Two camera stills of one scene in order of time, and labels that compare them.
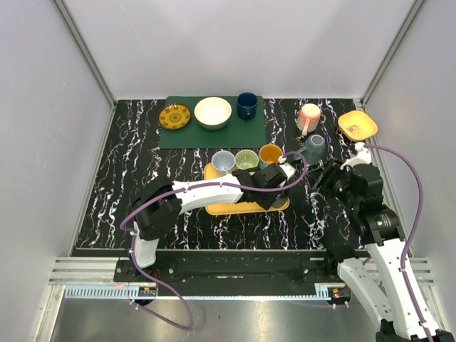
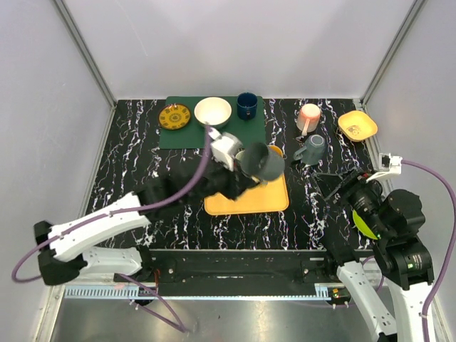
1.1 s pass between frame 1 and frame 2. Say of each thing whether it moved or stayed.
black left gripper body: moved
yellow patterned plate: stayed
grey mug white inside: stayed
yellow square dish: stayed
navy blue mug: stayed
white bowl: stayed
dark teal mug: moved
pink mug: stayed
